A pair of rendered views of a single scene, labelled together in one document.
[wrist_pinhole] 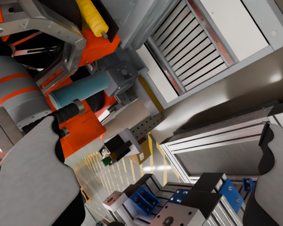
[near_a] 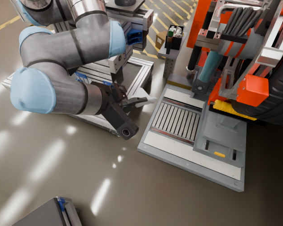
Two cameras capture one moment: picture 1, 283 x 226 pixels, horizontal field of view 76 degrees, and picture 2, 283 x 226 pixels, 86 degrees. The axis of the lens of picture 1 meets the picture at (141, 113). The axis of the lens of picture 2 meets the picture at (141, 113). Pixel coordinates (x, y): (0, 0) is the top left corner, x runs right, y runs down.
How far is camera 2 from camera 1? 42 cm
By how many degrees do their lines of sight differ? 28
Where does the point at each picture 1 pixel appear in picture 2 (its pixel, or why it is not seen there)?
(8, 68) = (244, 55)
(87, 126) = not seen: hidden behind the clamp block
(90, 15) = (225, 106)
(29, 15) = (232, 94)
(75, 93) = (210, 61)
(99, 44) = (214, 96)
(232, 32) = (160, 139)
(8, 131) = (203, 43)
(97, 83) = (205, 74)
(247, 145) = not seen: hidden behind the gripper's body
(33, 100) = (218, 49)
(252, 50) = (147, 137)
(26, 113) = not seen: hidden behind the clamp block
